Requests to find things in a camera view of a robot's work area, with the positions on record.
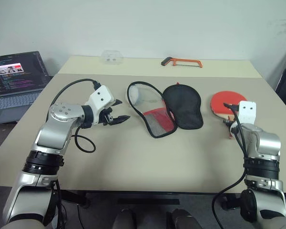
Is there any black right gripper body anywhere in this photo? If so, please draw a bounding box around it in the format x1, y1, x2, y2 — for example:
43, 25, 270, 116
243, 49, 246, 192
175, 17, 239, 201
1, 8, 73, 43
223, 116, 235, 129

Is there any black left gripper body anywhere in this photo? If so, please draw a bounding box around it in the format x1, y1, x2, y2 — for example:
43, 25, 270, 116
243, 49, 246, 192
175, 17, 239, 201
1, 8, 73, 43
92, 106, 115, 126

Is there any red table tennis paddle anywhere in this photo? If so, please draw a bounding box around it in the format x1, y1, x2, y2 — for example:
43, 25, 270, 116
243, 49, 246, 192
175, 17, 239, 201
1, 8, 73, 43
209, 90, 248, 139

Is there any black mesh paddle case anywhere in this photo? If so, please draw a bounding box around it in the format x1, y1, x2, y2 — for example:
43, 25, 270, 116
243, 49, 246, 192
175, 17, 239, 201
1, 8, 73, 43
126, 81, 204, 139

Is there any clear plastic container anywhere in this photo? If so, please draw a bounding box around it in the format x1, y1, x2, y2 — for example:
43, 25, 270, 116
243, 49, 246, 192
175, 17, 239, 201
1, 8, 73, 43
101, 50, 124, 66

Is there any orange hacksaw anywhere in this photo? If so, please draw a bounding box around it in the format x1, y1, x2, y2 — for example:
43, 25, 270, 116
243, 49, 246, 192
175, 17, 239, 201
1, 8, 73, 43
160, 57, 204, 69

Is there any black table leg caster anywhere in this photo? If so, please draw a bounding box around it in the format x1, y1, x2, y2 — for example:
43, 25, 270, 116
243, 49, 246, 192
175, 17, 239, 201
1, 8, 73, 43
220, 195, 242, 211

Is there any black table crossbar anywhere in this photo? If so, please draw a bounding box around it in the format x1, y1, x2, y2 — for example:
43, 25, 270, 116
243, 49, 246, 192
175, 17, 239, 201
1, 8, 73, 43
117, 198, 181, 206

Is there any grey open laptop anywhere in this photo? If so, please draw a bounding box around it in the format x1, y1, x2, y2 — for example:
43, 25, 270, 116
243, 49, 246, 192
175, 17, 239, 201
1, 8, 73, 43
0, 51, 54, 126

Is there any dark rounded shape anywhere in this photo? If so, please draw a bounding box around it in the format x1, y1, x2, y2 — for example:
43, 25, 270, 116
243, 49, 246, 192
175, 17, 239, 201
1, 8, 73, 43
166, 208, 201, 229

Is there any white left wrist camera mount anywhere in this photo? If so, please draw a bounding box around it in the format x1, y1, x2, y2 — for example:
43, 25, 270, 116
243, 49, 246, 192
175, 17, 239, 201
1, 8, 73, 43
89, 85, 116, 113

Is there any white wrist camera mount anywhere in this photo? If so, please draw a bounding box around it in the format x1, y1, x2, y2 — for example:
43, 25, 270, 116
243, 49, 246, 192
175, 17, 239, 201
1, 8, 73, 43
89, 85, 116, 113
236, 100, 257, 125

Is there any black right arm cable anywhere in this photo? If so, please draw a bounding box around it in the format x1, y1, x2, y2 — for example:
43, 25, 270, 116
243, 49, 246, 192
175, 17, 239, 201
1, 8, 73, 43
211, 103, 251, 229

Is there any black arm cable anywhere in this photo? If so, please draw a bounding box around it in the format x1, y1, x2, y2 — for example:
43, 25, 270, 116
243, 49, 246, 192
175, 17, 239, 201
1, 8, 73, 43
211, 103, 251, 229
52, 78, 101, 153

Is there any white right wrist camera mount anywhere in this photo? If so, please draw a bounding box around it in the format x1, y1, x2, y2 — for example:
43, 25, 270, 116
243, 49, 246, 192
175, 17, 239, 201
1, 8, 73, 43
236, 100, 257, 125

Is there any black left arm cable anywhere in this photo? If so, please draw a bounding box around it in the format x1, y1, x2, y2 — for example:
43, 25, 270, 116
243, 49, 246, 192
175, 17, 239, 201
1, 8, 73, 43
52, 78, 101, 153

